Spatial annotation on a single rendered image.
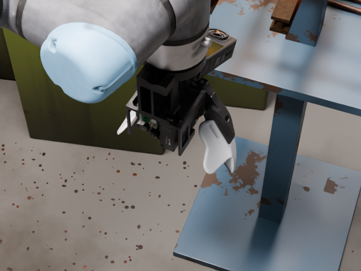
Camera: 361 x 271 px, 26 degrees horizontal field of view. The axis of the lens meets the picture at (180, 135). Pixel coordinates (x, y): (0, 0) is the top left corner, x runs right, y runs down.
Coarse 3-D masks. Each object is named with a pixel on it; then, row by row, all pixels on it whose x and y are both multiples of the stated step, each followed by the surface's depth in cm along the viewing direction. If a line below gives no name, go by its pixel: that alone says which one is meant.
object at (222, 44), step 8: (216, 32) 94; (224, 32) 95; (216, 40) 93; (224, 40) 94; (232, 40) 95; (208, 48) 90; (216, 48) 91; (224, 48) 92; (232, 48) 95; (208, 56) 88; (216, 56) 90; (224, 56) 93; (208, 64) 89; (216, 64) 91; (200, 72) 87; (208, 72) 90
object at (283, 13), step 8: (280, 0) 116; (288, 0) 116; (296, 0) 116; (280, 8) 115; (288, 8) 115; (296, 8) 118; (272, 16) 114; (280, 16) 114; (288, 16) 114; (272, 24) 116; (280, 24) 115; (288, 24) 116; (280, 32) 116
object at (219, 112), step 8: (216, 96) 91; (208, 104) 92; (216, 104) 91; (208, 112) 92; (216, 112) 91; (224, 112) 92; (216, 120) 92; (224, 120) 92; (224, 128) 93; (232, 128) 94; (224, 136) 94; (232, 136) 95
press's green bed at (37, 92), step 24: (24, 48) 189; (24, 72) 196; (24, 96) 204; (48, 96) 203; (120, 96) 198; (48, 120) 211; (72, 120) 209; (96, 120) 208; (120, 120) 206; (96, 144) 216; (120, 144) 214; (144, 144) 213
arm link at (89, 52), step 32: (32, 0) 71; (64, 0) 70; (96, 0) 70; (128, 0) 70; (160, 0) 71; (32, 32) 72; (64, 32) 68; (96, 32) 67; (128, 32) 69; (160, 32) 72; (64, 64) 68; (96, 64) 67; (128, 64) 69; (96, 96) 69
